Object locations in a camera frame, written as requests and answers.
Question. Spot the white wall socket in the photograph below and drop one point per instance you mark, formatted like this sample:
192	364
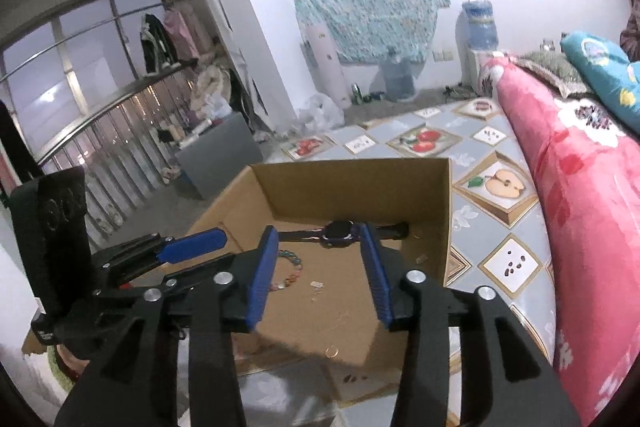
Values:
443	55

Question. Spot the grey patterned pillow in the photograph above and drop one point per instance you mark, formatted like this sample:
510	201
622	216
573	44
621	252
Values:
555	72

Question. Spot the white water dispenser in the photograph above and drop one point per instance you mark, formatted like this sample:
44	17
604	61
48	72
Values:
470	69

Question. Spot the clear blue water jug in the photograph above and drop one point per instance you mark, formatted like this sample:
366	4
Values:
400	79

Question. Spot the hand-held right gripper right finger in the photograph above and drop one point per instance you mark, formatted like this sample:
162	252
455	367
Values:
376	277

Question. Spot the metal railing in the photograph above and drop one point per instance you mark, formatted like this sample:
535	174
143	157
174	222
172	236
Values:
125	147

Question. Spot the dark blue smartwatch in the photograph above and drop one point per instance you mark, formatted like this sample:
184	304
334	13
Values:
340	232

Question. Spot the blue printed pillow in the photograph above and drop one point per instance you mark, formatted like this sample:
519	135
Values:
600	67

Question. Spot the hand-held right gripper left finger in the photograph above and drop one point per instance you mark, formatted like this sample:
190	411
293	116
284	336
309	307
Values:
262	277

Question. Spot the pile of clothes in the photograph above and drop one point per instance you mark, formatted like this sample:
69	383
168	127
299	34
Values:
210	92

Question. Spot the brown cardboard box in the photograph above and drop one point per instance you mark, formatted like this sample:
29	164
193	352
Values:
350	192

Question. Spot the grey box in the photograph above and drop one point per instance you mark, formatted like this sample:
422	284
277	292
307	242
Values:
220	157

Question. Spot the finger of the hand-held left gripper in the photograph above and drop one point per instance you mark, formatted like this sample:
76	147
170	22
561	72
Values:
195	244
200	269

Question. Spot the white plastic bags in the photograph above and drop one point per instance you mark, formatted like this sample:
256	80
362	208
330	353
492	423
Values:
320	112

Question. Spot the large window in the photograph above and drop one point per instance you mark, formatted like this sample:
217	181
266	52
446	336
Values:
75	67

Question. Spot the small white earring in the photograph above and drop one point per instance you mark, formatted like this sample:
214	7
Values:
316	284

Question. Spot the green drink can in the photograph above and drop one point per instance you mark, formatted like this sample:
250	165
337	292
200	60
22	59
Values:
356	94

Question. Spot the blue water dispenser bottle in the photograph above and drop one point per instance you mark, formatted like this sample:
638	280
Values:
480	24

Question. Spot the white rolled mat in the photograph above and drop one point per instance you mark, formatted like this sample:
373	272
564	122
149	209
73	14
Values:
325	67

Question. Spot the pink hanging garment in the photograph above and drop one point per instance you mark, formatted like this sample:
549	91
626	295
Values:
185	32

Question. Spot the dark hanging garment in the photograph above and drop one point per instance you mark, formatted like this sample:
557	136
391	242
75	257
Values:
155	42

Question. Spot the pink floral blanket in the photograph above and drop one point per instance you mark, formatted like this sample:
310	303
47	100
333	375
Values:
585	207

